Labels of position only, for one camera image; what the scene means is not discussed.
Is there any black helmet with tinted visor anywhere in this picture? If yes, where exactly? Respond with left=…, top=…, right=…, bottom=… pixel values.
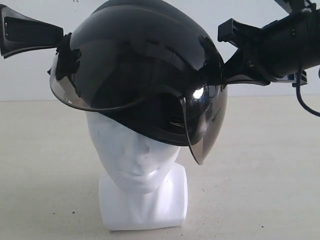
left=48, top=0, right=228, bottom=165

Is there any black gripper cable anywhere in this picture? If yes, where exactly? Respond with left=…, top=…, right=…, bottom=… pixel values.
left=294, top=66, right=320, bottom=116

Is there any white mannequin head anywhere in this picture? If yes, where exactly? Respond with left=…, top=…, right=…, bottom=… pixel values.
left=86, top=112, right=188, bottom=231

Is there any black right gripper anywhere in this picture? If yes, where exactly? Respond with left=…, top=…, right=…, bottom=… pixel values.
left=217, top=0, right=320, bottom=86

